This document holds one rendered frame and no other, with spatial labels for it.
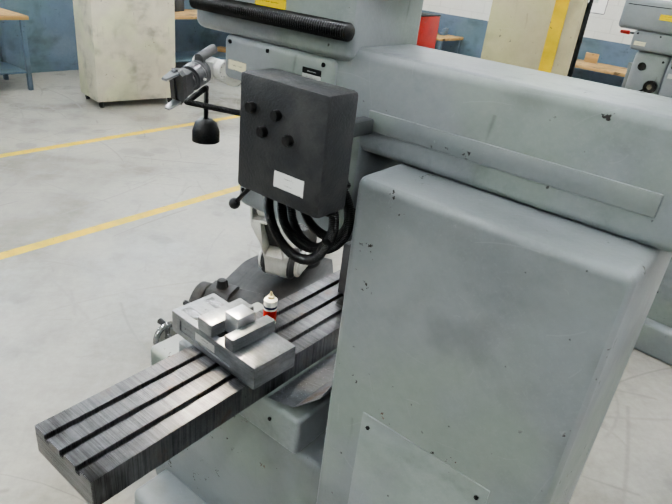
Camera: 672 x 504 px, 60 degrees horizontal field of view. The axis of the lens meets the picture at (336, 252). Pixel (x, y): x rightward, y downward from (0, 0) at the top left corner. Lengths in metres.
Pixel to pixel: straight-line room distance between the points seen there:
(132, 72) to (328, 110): 6.82
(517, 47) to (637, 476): 2.03
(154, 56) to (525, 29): 5.53
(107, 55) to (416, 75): 6.57
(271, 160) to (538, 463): 0.70
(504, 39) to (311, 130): 2.17
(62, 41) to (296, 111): 8.78
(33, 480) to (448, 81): 2.17
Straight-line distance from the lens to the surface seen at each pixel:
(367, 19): 1.22
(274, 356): 1.55
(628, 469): 3.10
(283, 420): 1.62
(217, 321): 1.60
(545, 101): 1.03
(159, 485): 2.29
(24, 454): 2.78
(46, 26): 9.55
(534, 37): 2.99
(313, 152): 0.96
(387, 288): 1.12
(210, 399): 1.52
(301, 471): 1.70
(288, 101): 0.98
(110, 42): 7.54
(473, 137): 1.09
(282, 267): 2.54
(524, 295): 0.99
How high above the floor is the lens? 1.92
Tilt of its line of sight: 27 degrees down
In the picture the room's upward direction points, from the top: 7 degrees clockwise
